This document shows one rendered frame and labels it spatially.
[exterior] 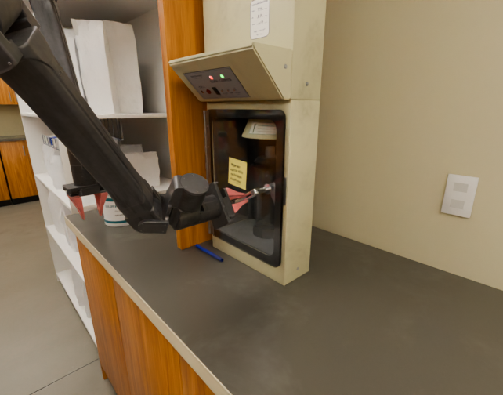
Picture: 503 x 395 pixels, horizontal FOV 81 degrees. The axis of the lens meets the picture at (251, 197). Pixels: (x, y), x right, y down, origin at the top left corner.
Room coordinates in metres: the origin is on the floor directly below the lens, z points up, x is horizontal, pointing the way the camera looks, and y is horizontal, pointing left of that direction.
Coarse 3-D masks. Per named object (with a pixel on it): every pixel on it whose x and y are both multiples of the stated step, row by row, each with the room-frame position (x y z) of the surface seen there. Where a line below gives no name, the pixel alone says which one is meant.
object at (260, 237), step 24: (216, 120) 0.85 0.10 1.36; (240, 120) 0.78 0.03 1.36; (264, 120) 0.71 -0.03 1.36; (216, 144) 0.86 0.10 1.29; (240, 144) 0.78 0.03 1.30; (264, 144) 0.71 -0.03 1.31; (216, 168) 0.86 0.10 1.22; (264, 168) 0.71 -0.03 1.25; (240, 192) 0.78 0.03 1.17; (264, 192) 0.71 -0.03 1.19; (240, 216) 0.78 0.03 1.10; (264, 216) 0.71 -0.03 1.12; (240, 240) 0.78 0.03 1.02; (264, 240) 0.71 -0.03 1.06
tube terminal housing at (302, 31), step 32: (224, 0) 0.84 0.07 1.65; (288, 0) 0.69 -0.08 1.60; (320, 0) 0.74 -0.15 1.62; (224, 32) 0.84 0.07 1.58; (288, 32) 0.68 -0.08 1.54; (320, 32) 0.74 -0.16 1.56; (320, 64) 0.75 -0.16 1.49; (288, 128) 0.68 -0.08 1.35; (288, 160) 0.68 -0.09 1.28; (288, 192) 0.68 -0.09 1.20; (288, 224) 0.68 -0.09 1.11; (288, 256) 0.68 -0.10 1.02
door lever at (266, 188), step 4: (268, 184) 0.70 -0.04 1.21; (256, 188) 0.67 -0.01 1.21; (260, 188) 0.69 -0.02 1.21; (264, 188) 0.69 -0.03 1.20; (268, 188) 0.70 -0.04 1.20; (248, 192) 0.68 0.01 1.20; (252, 192) 0.67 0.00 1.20; (256, 192) 0.67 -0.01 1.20; (260, 192) 0.68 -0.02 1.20; (268, 192) 0.70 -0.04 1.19; (244, 196) 0.69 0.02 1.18; (248, 196) 0.68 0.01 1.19; (252, 196) 0.67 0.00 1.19; (236, 200) 0.72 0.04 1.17; (240, 200) 0.71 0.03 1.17; (244, 200) 0.69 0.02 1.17
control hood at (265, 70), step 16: (224, 48) 0.66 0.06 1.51; (240, 48) 0.62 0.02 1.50; (256, 48) 0.60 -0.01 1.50; (272, 48) 0.63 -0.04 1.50; (176, 64) 0.80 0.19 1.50; (192, 64) 0.76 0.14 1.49; (208, 64) 0.72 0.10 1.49; (224, 64) 0.69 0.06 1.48; (240, 64) 0.66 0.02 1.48; (256, 64) 0.63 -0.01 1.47; (272, 64) 0.63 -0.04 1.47; (288, 64) 0.67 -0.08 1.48; (240, 80) 0.70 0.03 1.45; (256, 80) 0.66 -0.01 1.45; (272, 80) 0.64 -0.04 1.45; (288, 80) 0.67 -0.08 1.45; (256, 96) 0.71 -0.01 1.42; (272, 96) 0.67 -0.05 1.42; (288, 96) 0.67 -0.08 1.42
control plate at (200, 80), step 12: (192, 72) 0.79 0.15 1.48; (204, 72) 0.75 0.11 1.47; (216, 72) 0.73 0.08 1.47; (228, 72) 0.70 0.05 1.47; (192, 84) 0.83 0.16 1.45; (204, 84) 0.80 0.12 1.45; (216, 84) 0.76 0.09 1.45; (228, 84) 0.73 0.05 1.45; (240, 84) 0.71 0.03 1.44; (204, 96) 0.85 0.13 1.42; (216, 96) 0.81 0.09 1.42; (228, 96) 0.78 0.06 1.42; (240, 96) 0.75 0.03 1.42
